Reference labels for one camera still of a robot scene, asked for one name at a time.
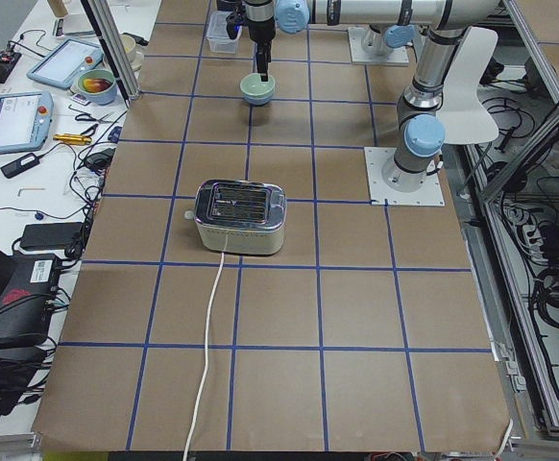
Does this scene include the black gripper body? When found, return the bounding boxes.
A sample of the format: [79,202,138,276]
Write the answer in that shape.
[226,12,276,65]

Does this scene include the green bowl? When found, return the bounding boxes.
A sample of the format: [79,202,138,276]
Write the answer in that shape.
[240,73,276,94]

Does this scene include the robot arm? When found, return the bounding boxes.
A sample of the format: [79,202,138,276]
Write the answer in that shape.
[275,1,497,191]
[226,0,276,82]

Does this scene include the blue bowl with fruit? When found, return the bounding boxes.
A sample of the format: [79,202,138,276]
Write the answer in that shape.
[77,69,117,106]

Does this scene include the clear plastic food container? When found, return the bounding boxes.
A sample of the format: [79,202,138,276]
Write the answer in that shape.
[207,11,241,54]

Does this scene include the cream and chrome toaster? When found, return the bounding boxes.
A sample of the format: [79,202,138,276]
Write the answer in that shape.
[184,179,287,256]

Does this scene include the scissors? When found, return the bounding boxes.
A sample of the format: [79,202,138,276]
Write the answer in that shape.
[74,111,111,124]

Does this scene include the upper teach pendant tablet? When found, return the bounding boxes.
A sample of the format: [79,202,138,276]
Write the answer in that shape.
[27,38,104,89]

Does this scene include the teach pendant tablet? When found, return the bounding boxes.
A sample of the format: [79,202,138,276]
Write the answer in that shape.
[27,38,104,89]
[0,91,54,155]

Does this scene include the white chair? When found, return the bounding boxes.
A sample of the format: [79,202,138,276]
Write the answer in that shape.
[436,27,498,145]

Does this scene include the lower teach pendant tablet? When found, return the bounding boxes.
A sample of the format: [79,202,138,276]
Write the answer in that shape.
[0,91,54,155]

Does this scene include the black power adapter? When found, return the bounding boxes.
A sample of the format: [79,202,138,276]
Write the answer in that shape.
[0,153,41,179]

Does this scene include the black power brick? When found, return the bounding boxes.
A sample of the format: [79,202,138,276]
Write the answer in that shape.
[19,222,83,251]

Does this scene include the black red computer case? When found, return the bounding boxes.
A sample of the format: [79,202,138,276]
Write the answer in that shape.
[0,254,61,350]

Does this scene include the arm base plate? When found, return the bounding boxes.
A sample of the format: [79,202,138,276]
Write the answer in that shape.
[364,147,445,206]
[348,25,415,67]

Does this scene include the aluminium frame post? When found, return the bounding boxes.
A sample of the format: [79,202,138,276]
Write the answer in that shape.
[81,0,140,102]

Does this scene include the yellow handled tool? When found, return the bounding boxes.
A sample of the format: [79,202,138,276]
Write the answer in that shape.
[53,133,92,146]

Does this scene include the white toaster power cord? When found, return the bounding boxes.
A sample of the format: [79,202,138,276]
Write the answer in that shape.
[182,250,227,461]

